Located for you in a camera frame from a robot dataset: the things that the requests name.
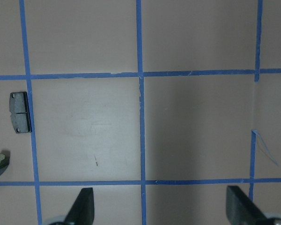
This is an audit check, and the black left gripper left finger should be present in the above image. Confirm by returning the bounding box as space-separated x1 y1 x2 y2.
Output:
63 187 95 225

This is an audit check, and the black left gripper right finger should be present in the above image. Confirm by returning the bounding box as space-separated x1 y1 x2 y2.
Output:
226 186 267 225

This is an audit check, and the black rectangular brake pad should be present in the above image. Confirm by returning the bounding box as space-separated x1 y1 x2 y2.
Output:
9 91 32 134

